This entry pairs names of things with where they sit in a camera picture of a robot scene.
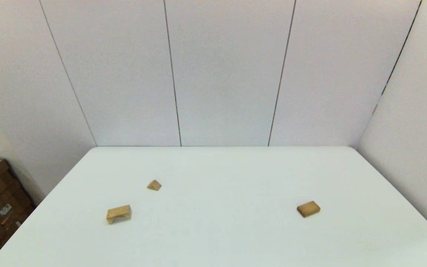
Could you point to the arched wooden building block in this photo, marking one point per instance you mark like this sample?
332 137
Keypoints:
119 212

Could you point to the triangular wooden building block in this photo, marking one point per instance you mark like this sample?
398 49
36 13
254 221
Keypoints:
154 186

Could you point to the labelled brown cardboard box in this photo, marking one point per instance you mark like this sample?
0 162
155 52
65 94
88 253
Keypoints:
2 222

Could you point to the rectangular wooden building block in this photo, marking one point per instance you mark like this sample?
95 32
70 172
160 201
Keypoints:
308 209

